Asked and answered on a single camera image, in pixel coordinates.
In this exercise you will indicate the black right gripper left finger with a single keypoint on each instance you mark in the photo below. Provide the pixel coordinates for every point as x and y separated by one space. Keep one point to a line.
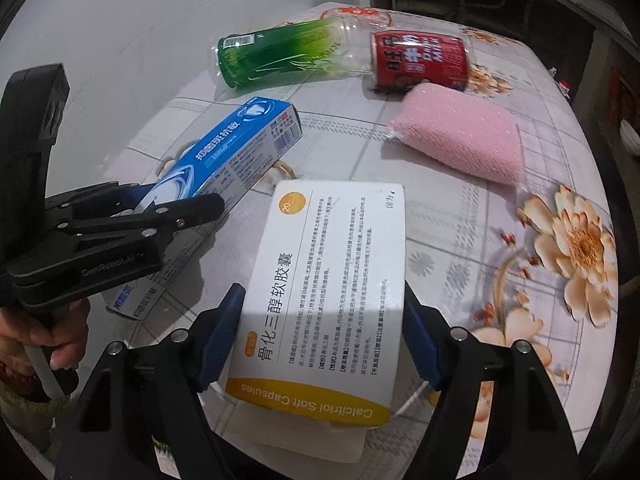
136 398

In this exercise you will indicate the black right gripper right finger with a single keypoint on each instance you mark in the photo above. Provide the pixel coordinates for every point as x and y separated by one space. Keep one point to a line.
528 435

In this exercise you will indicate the white yellow capsule box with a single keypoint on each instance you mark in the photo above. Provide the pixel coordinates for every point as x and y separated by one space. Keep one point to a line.
320 327

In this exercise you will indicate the person's left hand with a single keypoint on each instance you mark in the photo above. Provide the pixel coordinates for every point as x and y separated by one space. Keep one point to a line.
67 337

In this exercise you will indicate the white blue toothpaste box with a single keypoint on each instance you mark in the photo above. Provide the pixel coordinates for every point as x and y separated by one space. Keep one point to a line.
228 160

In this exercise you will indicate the pink scrubbing sponge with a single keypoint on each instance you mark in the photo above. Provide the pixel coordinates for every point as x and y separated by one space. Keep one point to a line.
461 131

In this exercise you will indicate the green plastic bottle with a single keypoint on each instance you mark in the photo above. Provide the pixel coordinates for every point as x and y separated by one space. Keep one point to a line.
339 43

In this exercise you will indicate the red milk drink can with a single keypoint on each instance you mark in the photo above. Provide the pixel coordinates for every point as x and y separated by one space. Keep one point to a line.
401 59

